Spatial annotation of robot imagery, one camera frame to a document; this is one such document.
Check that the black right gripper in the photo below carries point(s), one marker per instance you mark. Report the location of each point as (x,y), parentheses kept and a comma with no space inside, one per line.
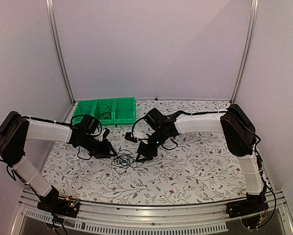
(142,150)

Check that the aluminium back left post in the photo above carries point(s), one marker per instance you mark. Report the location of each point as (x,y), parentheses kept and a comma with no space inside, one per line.
(58,50)

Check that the green bin right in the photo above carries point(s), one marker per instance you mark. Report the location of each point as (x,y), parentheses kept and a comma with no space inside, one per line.
(125,110)

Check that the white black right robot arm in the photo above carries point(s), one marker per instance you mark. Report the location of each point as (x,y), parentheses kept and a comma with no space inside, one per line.
(239,135)

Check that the green bin middle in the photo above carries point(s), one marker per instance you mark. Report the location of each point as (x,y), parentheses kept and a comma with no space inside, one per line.
(105,111)

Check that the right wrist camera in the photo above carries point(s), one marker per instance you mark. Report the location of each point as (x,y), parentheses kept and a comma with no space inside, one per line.
(129,137)

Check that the green bin left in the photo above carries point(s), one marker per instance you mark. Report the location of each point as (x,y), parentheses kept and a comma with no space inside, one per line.
(85,107)

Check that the aluminium post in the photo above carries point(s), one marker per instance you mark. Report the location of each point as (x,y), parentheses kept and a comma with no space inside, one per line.
(58,50)
(246,50)

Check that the aluminium back right post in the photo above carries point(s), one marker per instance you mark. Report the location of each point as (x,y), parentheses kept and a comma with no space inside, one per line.
(246,50)

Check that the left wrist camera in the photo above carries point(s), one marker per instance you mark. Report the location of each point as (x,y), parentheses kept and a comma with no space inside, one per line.
(105,132)

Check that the aluminium front frame rail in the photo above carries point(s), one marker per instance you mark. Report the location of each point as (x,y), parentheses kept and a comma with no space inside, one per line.
(106,219)

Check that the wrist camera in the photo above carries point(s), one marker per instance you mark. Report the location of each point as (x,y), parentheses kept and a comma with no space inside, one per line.
(129,137)
(105,132)

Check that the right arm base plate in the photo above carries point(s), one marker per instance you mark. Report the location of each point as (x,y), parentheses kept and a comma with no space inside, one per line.
(254,212)

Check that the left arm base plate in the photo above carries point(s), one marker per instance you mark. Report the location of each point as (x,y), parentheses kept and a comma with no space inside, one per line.
(68,206)

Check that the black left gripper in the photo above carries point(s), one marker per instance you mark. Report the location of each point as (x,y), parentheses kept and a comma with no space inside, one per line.
(105,151)

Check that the floral patterned table mat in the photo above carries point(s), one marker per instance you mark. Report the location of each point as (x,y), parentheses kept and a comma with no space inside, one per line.
(194,168)

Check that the green bin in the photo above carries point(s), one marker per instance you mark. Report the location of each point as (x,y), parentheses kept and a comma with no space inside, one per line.
(125,110)
(105,111)
(85,107)

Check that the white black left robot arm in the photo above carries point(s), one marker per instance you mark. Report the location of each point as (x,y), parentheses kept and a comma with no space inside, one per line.
(20,134)

